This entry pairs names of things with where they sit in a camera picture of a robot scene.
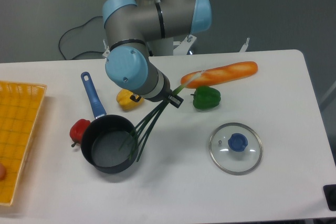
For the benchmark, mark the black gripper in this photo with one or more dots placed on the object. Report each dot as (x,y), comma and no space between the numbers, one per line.
(162,91)

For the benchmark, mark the green onion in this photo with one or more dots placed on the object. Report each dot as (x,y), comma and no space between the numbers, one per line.
(140,134)

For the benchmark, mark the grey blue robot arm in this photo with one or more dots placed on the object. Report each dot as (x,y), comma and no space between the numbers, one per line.
(131,24)

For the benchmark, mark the yellow bell pepper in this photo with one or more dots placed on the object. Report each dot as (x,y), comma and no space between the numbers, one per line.
(124,101)

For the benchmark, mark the green bell pepper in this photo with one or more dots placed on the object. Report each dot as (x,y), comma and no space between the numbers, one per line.
(205,98)

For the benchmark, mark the orange baguette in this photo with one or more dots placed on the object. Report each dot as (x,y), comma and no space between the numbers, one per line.
(220,75)

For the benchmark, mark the red bell pepper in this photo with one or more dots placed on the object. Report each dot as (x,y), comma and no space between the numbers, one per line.
(77,131)

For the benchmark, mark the glass lid blue knob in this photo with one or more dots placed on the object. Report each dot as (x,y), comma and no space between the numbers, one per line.
(235,148)

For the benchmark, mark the yellow plastic basket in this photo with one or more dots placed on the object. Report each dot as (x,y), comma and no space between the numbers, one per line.
(20,106)

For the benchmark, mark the black device at edge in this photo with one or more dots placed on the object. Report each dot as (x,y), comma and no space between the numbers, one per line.
(330,196)

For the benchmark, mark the black pot blue handle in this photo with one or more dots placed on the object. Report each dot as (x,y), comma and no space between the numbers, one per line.
(109,139)

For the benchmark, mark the white bracket behind table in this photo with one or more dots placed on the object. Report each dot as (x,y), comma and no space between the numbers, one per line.
(245,46)

